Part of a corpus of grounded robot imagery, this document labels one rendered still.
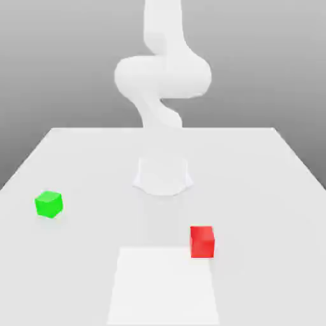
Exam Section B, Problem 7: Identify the small red cube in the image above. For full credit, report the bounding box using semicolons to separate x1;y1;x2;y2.
190;225;215;259

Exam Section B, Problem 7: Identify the small green cube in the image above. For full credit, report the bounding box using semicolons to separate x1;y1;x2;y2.
34;190;64;219

